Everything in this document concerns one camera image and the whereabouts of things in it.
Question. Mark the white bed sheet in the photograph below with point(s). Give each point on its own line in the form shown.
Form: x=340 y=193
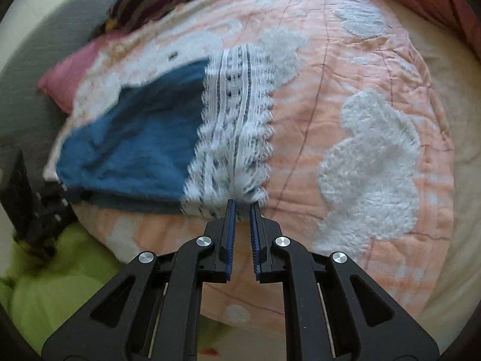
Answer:
x=462 y=158

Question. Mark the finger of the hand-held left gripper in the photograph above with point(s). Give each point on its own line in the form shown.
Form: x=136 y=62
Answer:
x=52 y=210

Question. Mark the red rolled quilt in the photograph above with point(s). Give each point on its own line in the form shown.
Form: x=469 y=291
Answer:
x=443 y=3

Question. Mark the green clothing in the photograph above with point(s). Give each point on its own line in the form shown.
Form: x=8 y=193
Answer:
x=56 y=289

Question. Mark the peach blanket, white fleece print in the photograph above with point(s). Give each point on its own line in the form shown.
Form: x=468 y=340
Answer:
x=312 y=82

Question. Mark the pink quilt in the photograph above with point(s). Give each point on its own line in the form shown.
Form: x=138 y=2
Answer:
x=64 y=79

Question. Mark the grey quilted headboard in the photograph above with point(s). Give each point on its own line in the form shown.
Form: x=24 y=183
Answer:
x=30 y=45

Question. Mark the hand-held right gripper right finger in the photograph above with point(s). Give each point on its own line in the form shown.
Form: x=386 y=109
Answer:
x=256 y=240

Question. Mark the blue denim pants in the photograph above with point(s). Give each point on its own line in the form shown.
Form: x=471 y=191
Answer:
x=142 y=139

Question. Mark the purple striped pillow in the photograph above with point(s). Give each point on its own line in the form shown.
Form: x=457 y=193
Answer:
x=150 y=3

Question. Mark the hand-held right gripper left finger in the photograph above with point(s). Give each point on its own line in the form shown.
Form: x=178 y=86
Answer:
x=228 y=240

